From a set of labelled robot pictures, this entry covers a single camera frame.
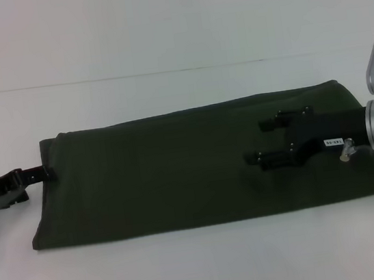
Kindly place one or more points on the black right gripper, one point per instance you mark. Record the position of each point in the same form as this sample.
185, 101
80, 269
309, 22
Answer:
330, 128

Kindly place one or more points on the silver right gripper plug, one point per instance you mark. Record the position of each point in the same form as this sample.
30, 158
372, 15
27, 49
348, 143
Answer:
347, 150

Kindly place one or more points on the dark green t-shirt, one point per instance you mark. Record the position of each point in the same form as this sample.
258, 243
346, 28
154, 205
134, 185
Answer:
160, 171

